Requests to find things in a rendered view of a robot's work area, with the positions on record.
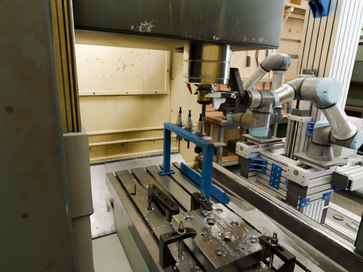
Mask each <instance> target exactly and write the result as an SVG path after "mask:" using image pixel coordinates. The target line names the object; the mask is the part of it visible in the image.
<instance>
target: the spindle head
mask: <svg viewBox="0 0 363 272"><path fill-rule="evenodd" d="M285 1H286V0H72V11H73V25H74V33H75V44H80V45H95V46H110V47H125V48H133V49H148V50H163V51H175V49H183V48H184V45H190V44H213V45H226V46H231V47H232V52H236V51H254V50H271V49H279V45H280V37H281V30H282V25H283V17H284V9H285Z"/></svg>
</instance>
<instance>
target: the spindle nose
mask: <svg viewBox="0 0 363 272"><path fill-rule="evenodd" d="M231 56H232V47H231V46H226V45H213V44H190V45H184V58H183V60H184V62H183V82H184V83H188V84H202V85H227V84H228V81H229V78H230V68H231Z"/></svg>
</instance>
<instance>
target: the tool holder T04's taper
mask: <svg viewBox="0 0 363 272"><path fill-rule="evenodd" d="M196 134H204V125H203V120H202V121H199V120H198V123H197V128H196Z"/></svg>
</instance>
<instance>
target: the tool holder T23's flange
mask: <svg viewBox="0 0 363 272"><path fill-rule="evenodd" d="M196 87H197V89H196V91H198V92H214V89H213V88H214V85H202V84H198V86H196Z"/></svg>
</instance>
